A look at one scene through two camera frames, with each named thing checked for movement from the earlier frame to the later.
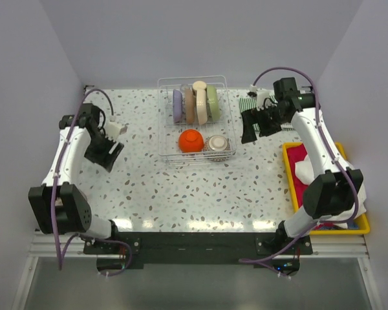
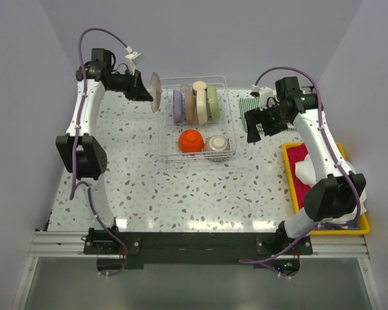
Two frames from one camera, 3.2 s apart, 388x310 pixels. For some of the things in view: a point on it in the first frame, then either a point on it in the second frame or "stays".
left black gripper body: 99,150 -> 128,84
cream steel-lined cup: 199,85 stays
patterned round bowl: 217,148 stays
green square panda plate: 213,102 stays
